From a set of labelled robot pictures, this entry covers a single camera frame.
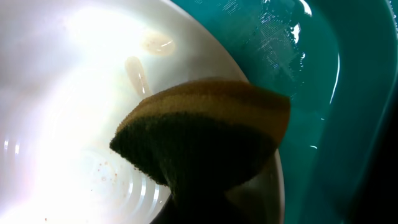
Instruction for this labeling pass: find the green and yellow sponge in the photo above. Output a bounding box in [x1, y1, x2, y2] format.
[109, 80, 290, 200]

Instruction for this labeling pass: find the white plate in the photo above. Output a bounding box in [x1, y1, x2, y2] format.
[0, 0, 285, 224]

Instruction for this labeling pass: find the blue plastic tray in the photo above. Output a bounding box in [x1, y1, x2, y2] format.
[177, 0, 397, 223]

